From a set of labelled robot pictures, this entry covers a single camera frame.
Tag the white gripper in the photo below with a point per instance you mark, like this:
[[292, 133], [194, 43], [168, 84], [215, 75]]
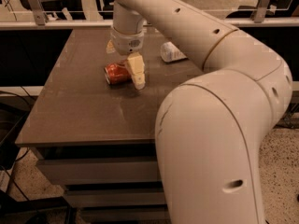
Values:
[[127, 43]]

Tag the red coke can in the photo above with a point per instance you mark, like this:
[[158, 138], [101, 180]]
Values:
[[116, 74]]

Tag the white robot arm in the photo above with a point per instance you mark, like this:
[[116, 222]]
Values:
[[209, 129]]

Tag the black office chair middle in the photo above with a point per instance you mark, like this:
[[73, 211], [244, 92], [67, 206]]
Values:
[[105, 8]]

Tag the black office chair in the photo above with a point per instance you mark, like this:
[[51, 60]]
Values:
[[105, 8], [74, 7], [267, 9]]

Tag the clear plastic water bottle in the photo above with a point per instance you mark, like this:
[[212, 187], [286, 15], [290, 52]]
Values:
[[170, 53]]

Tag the grey drawer cabinet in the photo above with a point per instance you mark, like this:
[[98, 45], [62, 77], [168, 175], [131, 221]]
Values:
[[79, 116]]

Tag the black office chair left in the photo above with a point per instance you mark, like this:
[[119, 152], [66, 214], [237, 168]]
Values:
[[74, 7]]

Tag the metal glass railing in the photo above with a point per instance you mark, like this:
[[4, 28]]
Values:
[[13, 14]]

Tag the top grey drawer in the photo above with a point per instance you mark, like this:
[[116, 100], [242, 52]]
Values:
[[100, 171]]

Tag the grey drawer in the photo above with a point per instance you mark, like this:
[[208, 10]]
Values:
[[125, 214], [100, 171], [115, 197]]

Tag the middle grey drawer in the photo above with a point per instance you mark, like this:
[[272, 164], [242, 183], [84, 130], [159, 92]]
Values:
[[115, 197]]

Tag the bottom grey drawer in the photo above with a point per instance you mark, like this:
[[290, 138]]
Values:
[[125, 214]]

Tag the black office chair right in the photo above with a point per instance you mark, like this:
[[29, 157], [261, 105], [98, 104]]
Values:
[[267, 9]]

